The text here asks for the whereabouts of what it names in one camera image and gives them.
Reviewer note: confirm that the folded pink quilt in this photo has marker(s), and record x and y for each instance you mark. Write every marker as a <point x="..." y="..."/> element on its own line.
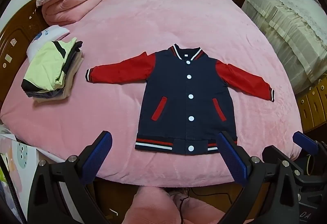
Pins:
<point x="74" y="2"/>

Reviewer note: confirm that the yellow wooden cabinet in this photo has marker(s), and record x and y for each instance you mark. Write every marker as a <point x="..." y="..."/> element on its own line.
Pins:
<point x="313" y="109"/>

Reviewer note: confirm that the pink fleece bed blanket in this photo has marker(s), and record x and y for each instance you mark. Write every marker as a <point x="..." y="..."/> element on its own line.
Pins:
<point x="143" y="22"/>

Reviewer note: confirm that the brown wooden headboard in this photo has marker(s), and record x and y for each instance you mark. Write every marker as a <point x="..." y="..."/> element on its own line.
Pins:
<point x="15" y="35"/>

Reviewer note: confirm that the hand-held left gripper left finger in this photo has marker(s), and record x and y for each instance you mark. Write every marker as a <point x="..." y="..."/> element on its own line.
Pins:
<point x="99" y="153"/>

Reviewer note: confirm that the navy and red baseball jacket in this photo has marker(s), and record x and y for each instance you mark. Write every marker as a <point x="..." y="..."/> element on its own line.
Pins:
<point x="173" y="86"/>

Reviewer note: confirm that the stack of folded clothes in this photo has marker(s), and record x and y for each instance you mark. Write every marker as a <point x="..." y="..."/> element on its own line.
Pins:
<point x="48" y="65"/>

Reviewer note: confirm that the person's pink pants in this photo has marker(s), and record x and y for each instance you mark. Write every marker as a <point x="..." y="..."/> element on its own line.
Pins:
<point x="153" y="208"/>

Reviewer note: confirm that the white printed pillow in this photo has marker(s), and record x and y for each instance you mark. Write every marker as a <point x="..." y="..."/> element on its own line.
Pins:
<point x="47" y="35"/>

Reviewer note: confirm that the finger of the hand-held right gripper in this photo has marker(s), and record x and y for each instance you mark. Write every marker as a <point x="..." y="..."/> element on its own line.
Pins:
<point x="272" y="153"/>
<point x="304" y="140"/>

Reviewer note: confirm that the white printed carton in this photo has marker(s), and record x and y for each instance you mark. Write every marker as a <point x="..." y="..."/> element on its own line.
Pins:
<point x="23" y="162"/>

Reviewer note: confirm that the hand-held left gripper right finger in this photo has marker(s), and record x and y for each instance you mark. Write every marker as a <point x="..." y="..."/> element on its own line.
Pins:
<point x="231" y="160"/>

